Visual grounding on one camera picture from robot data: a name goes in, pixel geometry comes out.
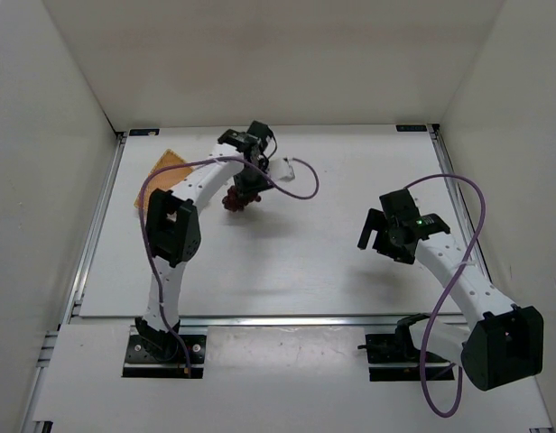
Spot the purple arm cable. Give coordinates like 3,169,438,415
418,173,487,419
140,156,320,375

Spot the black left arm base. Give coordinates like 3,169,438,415
122,318,207,379

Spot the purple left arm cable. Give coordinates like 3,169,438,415
140,156,320,375

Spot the right aluminium frame rail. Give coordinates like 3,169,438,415
429,124,509,326

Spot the front aluminium frame rail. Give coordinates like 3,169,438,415
69,315,446,327

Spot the aluminium frame rail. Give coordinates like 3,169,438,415
58,132,127,328
429,124,509,326
69,315,446,327

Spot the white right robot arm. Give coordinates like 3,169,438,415
358,189,544,391

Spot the dark red fake grape bunch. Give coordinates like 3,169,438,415
222,186,261,212

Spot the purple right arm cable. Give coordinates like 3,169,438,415
418,173,487,419

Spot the triangular woven bamboo basket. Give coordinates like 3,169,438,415
134,149,194,213

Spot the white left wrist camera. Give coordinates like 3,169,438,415
268,158,295,182

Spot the left aluminium frame rail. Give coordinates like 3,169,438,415
58,132,127,328

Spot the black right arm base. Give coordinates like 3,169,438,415
357,314,430,382

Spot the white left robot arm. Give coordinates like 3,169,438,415
134,121,274,364

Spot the blue label right corner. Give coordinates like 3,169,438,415
395,124,428,133

